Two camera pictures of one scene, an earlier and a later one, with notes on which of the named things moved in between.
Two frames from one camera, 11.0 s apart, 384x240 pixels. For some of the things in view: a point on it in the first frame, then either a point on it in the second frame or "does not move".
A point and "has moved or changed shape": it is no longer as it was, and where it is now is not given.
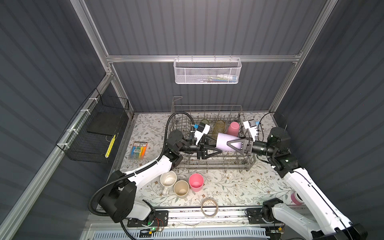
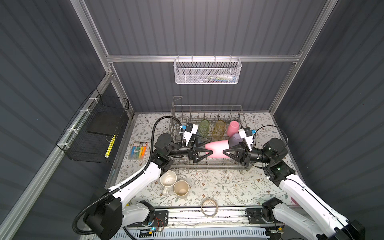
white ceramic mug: [168, 180] does not move
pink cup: [196, 181] has moved or changed shape
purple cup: [222, 139] has moved or changed shape
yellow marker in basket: [110, 146] does not move
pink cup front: [233, 129] does not move
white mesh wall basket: [207, 70] does not move
